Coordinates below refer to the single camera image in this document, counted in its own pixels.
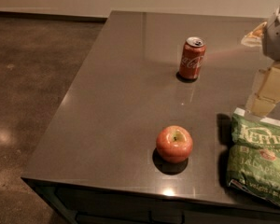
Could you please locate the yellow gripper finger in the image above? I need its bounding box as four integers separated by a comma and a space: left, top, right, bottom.
245, 63, 280, 117
241, 21, 267, 47

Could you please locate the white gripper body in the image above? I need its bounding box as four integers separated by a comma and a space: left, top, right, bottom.
262, 6, 280, 62

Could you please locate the red coke can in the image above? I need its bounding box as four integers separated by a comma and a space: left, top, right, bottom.
178, 36, 206, 80

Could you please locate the green kettle chips bag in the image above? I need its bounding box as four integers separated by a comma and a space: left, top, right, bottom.
226, 108, 280, 207

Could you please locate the red apple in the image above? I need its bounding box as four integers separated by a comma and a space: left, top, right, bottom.
156, 125, 193, 164

